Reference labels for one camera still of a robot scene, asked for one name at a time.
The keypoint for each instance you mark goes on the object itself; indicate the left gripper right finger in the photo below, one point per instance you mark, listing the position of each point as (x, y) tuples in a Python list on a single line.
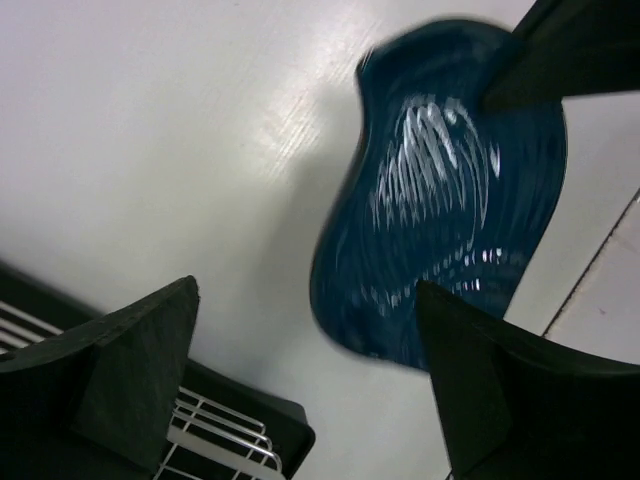
[(513, 405)]

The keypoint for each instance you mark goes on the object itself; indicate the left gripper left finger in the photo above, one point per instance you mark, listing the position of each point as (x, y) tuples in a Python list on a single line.
[(95, 402)]

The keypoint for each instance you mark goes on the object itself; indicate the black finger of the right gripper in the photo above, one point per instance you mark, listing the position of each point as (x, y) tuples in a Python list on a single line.
[(569, 49)]

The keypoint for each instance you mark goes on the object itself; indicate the dark blue leaf dish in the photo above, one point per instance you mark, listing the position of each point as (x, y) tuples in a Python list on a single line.
[(436, 191)]

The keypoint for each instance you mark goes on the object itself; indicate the black drainer tray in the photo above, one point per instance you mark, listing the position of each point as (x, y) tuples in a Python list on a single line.
[(32, 313)]

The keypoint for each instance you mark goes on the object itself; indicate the white wire dish rack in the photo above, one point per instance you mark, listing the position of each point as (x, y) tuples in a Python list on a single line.
[(209, 439)]

